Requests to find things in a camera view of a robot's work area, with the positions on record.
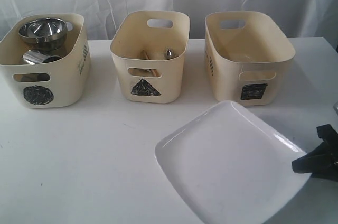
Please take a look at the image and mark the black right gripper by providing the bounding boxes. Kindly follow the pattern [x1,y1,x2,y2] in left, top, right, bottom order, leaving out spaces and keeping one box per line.
[292,124,337,182]

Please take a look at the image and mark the white square ceramic plate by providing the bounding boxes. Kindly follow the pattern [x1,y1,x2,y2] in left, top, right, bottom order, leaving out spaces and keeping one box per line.
[155,101,309,223]

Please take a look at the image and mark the steel spoon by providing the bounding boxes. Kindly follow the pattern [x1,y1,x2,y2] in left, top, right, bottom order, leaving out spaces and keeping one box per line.
[164,48,176,60]

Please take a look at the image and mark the wooden chopstick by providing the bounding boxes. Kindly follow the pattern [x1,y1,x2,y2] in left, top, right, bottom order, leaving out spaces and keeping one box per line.
[141,50,161,78]

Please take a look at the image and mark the large steel bowl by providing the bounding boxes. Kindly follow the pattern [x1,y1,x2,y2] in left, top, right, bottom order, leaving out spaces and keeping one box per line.
[18,17,68,51]

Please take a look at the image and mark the steel cup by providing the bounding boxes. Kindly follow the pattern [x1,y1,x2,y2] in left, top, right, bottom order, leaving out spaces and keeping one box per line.
[18,49,62,82]

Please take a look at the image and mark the cream bin square mark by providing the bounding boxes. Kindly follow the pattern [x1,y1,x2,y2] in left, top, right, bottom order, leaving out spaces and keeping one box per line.
[204,11,296,106]

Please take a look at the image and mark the cream bin triangle mark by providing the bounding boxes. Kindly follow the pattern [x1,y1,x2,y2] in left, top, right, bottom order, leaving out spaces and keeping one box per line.
[110,11,190,104]

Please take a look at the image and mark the cream bin circle mark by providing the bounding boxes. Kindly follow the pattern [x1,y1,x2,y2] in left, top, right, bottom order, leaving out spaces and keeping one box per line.
[1,13,90,109]

